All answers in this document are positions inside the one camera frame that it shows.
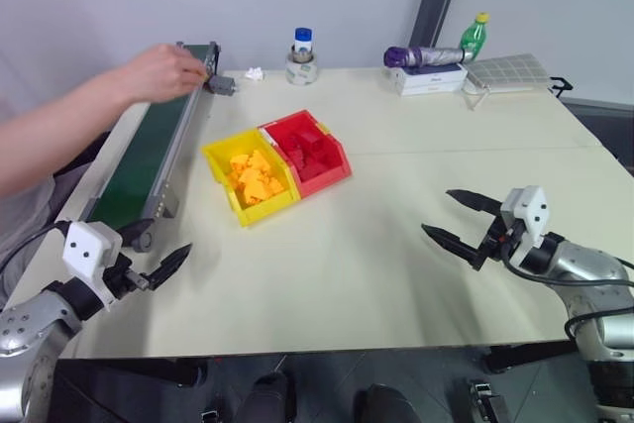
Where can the red plastic bin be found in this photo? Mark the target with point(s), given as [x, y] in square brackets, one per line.
[327, 175]

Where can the folded purple umbrella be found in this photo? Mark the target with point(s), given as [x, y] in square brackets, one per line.
[426, 55]

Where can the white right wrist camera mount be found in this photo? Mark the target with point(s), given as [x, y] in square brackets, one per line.
[527, 215]

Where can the crumpled white paper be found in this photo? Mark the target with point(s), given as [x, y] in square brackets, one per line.
[254, 74]

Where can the person's bare forearm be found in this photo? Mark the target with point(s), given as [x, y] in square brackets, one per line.
[59, 126]

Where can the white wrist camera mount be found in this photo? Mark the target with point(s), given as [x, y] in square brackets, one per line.
[86, 249]
[527, 215]

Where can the pile of red blocks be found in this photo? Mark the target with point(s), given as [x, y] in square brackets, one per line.
[312, 153]

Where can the yellow plastic bin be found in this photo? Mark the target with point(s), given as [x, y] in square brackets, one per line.
[262, 210]

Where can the small grey metal block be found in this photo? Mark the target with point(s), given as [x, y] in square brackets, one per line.
[223, 84]

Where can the white tape roll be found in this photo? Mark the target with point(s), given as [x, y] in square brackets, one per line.
[301, 71]

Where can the green plastic bottle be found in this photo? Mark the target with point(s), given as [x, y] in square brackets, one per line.
[473, 39]

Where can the white bottle blue cap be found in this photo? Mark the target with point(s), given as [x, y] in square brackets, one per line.
[302, 40]

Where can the person's bare hand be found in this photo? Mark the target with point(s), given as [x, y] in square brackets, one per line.
[158, 71]

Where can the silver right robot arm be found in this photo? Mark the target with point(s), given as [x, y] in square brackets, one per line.
[589, 269]

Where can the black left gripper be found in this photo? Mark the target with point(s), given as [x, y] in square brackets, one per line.
[124, 279]

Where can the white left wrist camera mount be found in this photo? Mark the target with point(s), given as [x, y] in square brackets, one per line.
[86, 249]

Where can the pile of yellow blocks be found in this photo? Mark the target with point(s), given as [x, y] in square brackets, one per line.
[255, 178]

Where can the white flat cardboard box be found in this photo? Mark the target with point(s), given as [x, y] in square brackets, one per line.
[428, 80]

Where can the green conveyor belt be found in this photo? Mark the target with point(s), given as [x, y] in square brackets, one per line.
[143, 155]

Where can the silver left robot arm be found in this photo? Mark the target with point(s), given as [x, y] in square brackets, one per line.
[30, 344]

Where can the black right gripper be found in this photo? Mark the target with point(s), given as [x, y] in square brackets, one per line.
[495, 244]

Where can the person's grey clothed body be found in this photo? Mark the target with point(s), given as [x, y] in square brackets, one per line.
[25, 215]

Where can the dark side furniture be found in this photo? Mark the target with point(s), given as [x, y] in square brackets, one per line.
[604, 131]

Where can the black table frame bracket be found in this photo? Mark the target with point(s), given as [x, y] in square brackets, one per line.
[525, 356]

